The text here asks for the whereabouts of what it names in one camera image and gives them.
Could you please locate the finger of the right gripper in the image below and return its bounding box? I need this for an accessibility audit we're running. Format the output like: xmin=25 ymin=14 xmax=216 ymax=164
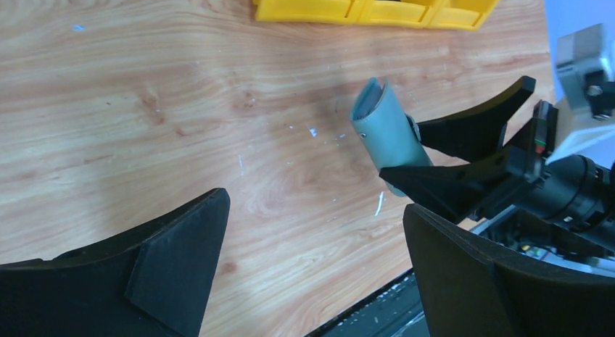
xmin=418 ymin=75 xmax=536 ymax=162
xmin=379 ymin=152 xmax=517 ymax=224

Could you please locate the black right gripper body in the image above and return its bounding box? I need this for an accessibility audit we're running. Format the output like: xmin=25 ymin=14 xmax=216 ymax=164
xmin=473 ymin=101 xmax=558 ymax=220

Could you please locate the yellow bin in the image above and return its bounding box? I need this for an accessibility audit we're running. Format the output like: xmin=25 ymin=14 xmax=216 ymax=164
xmin=427 ymin=0 xmax=500 ymax=30
xmin=358 ymin=0 xmax=444 ymax=28
xmin=252 ymin=0 xmax=372 ymax=25

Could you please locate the right yellow bin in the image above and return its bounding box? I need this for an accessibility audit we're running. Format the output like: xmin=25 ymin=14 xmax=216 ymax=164
xmin=427 ymin=0 xmax=500 ymax=30

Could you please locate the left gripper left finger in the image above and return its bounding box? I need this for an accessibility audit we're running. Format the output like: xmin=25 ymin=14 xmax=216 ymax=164
xmin=1 ymin=188 xmax=231 ymax=336

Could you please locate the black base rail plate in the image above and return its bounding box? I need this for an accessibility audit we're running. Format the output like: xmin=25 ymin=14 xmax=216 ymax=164
xmin=308 ymin=269 xmax=430 ymax=336

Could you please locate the left yellow bin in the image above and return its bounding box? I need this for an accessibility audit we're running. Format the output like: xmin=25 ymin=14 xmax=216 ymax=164
xmin=252 ymin=0 xmax=372 ymax=25

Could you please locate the middle yellow bin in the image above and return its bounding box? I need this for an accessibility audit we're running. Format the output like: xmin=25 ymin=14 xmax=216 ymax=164
xmin=358 ymin=0 xmax=444 ymax=28

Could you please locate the green card holder wallet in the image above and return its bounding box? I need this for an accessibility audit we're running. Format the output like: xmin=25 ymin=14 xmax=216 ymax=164
xmin=350 ymin=78 xmax=432 ymax=171

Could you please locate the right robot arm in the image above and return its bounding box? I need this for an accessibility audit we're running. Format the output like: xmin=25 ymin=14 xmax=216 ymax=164
xmin=377 ymin=76 xmax=614 ymax=251

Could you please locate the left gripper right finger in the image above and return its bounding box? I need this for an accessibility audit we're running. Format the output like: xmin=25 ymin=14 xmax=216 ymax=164
xmin=403 ymin=204 xmax=614 ymax=336

